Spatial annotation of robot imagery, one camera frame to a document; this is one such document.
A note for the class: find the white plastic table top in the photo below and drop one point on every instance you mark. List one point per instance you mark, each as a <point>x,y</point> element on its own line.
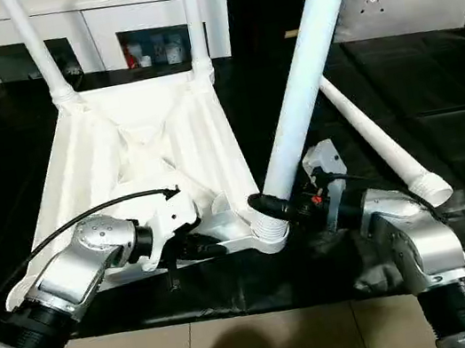
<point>87,141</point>

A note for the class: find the white plastic table leg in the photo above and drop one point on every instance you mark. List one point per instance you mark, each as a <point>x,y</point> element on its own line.
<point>194,18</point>
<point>34,46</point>
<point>368,123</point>
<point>306,57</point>

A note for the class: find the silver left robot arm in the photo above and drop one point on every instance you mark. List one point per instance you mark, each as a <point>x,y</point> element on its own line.
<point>91,239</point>

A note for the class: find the small white cup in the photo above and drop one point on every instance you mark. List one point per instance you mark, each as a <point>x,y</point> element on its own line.
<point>144,62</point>

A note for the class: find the small red bottle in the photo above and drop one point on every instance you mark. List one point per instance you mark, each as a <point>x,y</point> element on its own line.
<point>132,56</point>

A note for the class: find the white cabinet with glass doors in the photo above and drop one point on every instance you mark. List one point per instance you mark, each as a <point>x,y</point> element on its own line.
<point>97,22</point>

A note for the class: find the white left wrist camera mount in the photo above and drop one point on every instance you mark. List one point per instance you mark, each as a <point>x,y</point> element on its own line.
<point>171,212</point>

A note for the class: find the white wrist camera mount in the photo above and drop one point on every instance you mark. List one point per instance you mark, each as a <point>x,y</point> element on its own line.
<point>324,158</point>
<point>171,212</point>

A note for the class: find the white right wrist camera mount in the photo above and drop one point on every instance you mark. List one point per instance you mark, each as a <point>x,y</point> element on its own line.
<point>324,158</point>

